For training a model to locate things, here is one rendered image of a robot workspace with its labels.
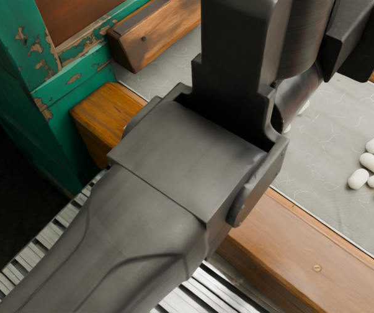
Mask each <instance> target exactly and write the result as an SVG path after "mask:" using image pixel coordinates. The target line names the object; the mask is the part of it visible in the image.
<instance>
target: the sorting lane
mask: <svg viewBox="0 0 374 313"><path fill-rule="evenodd" d="M199 53H202V48H201V24H199V25H198V26H196V27H195V28H194V29H192V30H191V31H190V32H188V33H187V34H185V35H184V36H183V37H182V38H180V39H179V40H178V41H176V42H175V43H173V44H172V45H171V46H170V47H169V48H167V49H166V50H165V51H163V52H162V53H161V54H160V55H158V56H157V57H156V58H155V59H154V60H153V61H151V62H150V63H148V64H147V65H146V66H145V67H144V68H143V69H141V70H140V71H139V72H137V74H133V73H131V72H130V73H129V74H128V75H126V76H125V77H124V78H122V79H121V80H119V83H120V84H122V85H123V86H124V87H126V88H128V89H129V90H130V91H132V92H133V93H135V94H136V95H137V96H139V97H140V98H142V99H144V100H145V101H146V102H150V100H152V98H154V97H155V95H158V96H159V97H161V98H163V97H164V96H165V95H166V94H167V93H168V92H169V91H170V90H171V89H172V88H173V87H174V86H175V85H177V84H178V83H179V82H181V83H183V84H185V85H187V86H188V85H189V86H191V87H192V69H191V61H192V60H193V59H194V58H195V57H196V56H197V55H198V54H199ZM290 125H291V128H290V130H289V131H288V132H287V133H283V134H282V135H283V136H285V137H286V138H289V139H290V142H289V144H288V148H287V152H286V154H285V158H284V161H283V164H282V167H281V170H280V173H279V174H278V175H277V177H276V178H275V179H274V180H273V182H272V184H271V185H270V186H269V187H270V188H271V189H273V190H274V191H275V192H277V193H279V194H280V195H281V196H283V197H284V198H285V199H287V200H289V201H290V202H291V203H293V204H294V205H296V206H297V207H299V208H300V209H301V210H303V211H305V212H306V213H307V214H309V215H310V216H311V217H313V218H314V219H316V220H317V221H319V222H320V223H322V224H323V225H325V226H326V227H327V228H329V229H330V230H332V231H333V232H334V233H336V234H338V235H339V236H340V237H342V238H343V239H344V240H346V241H348V242H349V243H350V244H352V245H353V246H355V247H356V248H358V249H359V250H360V251H362V252H364V254H366V255H368V256H369V257H370V258H372V259H373V260H374V188H372V187H370V186H369V185H368V180H367V181H366V182H365V183H364V184H363V186H362V187H361V188H359V189H352V188H351V187H350V186H349V185H348V180H349V178H350V177H351V176H352V175H353V174H354V172H355V171H356V170H358V169H364V170H367V171H368V174H369V177H368V178H370V177H372V176H374V172H372V171H371V170H369V169H368V168H367V167H365V166H363V165H362V164H361V162H360V157H361V155H362V154H364V153H369V152H368V151H367V149H366V144H367V143H368V142H369V141H371V140H372V139H373V138H374V83H372V82H370V81H367V82H366V83H359V82H358V81H355V80H353V79H350V78H348V77H346V76H344V75H341V74H339V73H335V74H334V76H333V77H332V78H331V79H330V80H329V82H328V83H325V82H324V81H323V82H322V83H321V84H320V86H319V87H318V89H317V90H316V91H315V92H314V94H313V95H312V96H311V97H310V99H309V106H308V107H307V108H306V109H305V110H304V111H303V112H302V113H301V114H297V115H296V117H295V118H294V119H293V120H292V122H291V123H290ZM371 154H372V155H373V156H374V153H371Z"/></svg>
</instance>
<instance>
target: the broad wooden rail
mask: <svg viewBox="0 0 374 313"><path fill-rule="evenodd" d="M146 104H147V102H146V101H145V100H144V99H142V98H140V97H139V96H137V95H136V94H135V93H133V92H132V91H130V90H129V89H128V88H126V87H124V86H123V85H122V84H120V83H115V82H110V81H108V82H106V83H104V84H103V85H102V86H101V87H99V88H98V89H96V90H95V91H94V92H93V93H91V94H90V95H88V96H87V97H86V98H84V99H83V100H82V101H81V102H79V103H78V104H76V105H75V106H74V107H73V108H71V109H70V110H69V114H70V116H71V118H72V120H73V122H74V124H75V126H76V128H77V130H78V132H79V134H80V136H81V138H82V140H83V142H84V144H85V146H86V148H87V150H88V152H89V154H90V156H91V158H92V160H93V162H94V164H95V165H96V166H98V167H99V168H100V169H101V170H102V169H103V168H104V167H105V166H106V165H107V164H108V163H109V161H108V159H107V156H106V155H107V154H108V152H109V151H111V149H113V147H115V146H116V145H117V144H118V143H119V142H120V141H121V138H122V134H123V131H124V130H123V128H124V127H125V126H126V125H127V124H128V122H129V121H130V120H131V118H132V117H133V116H134V115H135V114H136V113H138V112H139V111H140V110H141V109H142V108H143V107H144V106H145V105H146ZM215 252H216V253H217V254H219V256H221V257H222V258H223V259H225V260H226V261H227V262H228V263H229V264H230V265H232V266H233V267H234V268H236V269H237V270H238V271H239V272H240V273H241V274H243V275H244V276H245V277H246V278H247V279H248V280H249V281H251V282H252V283H253V284H255V285H256V286H257V287H258V288H259V289H260V290H261V291H263V292H264V293H265V294H266V295H268V297H270V298H271V299H272V300H274V301H275V302H276V303H277V304H278V305H279V306H281V307H282V308H283V309H285V310H286V311H287V312H288V313H374V260H373V259H372V258H370V257H369V256H368V255H366V254H364V252H362V251H360V250H359V249H358V248H356V247H355V246H353V245H352V244H350V243H349V242H348V241H346V240H344V239H343V238H342V237H340V236H339V235H338V234H336V233H334V232H333V231H332V230H330V229H329V228H327V227H326V226H325V225H323V224H322V223H320V222H319V221H317V220H316V219H314V218H313V217H311V216H310V215H309V214H307V213H306V212H305V211H303V210H301V209H300V208H299V207H297V206H296V205H294V204H293V203H291V202H290V201H289V200H287V199H285V198H284V197H283V196H281V195H280V194H279V193H277V192H275V191H274V190H273V189H271V188H270V187H268V189H267V190H266V192H265V193H264V194H263V196H262V197H261V198H260V199H259V201H258V203H257V204H256V205H255V206H254V208H253V209H252V211H251V212H250V213H249V215H248V216H247V217H246V219H245V220H244V221H243V222H242V224H241V225H240V226H239V227H237V228H232V229H231V230H230V231H229V233H228V234H227V236H226V237H225V238H224V240H223V241H222V242H221V243H220V245H219V246H218V248H217V249H216V250H215Z"/></svg>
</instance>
